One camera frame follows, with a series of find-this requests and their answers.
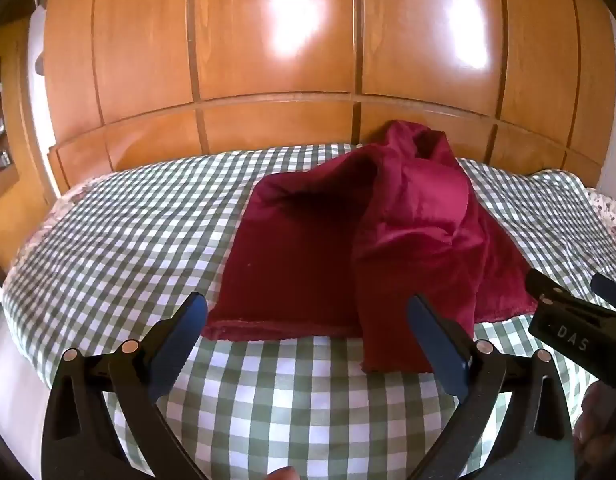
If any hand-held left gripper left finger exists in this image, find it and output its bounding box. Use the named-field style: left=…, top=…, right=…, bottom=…
left=40, top=291, right=209, bottom=480

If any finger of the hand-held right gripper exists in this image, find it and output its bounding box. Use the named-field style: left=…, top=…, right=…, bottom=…
left=590, top=273, right=616, bottom=312
left=525, top=268, right=565, bottom=309

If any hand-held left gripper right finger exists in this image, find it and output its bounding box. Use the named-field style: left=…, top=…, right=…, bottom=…
left=407, top=294, right=577, bottom=480

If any dark red garment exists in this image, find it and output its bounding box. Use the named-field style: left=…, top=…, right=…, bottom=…
left=202, top=120, right=539, bottom=375

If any person's right hand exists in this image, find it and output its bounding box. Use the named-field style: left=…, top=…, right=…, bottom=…
left=573, top=381, right=616, bottom=466

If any floral bed sheet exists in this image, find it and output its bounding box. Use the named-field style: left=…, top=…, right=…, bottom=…
left=585, top=187, right=616, bottom=256

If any green white checked bedspread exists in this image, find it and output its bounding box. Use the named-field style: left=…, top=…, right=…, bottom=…
left=2, top=142, right=616, bottom=480

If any wooden shelf cabinet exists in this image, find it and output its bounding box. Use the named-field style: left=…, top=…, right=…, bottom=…
left=0, top=15, right=58, bottom=271

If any wooden wardrobe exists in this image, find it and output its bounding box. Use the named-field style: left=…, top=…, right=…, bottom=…
left=40, top=0, right=616, bottom=197

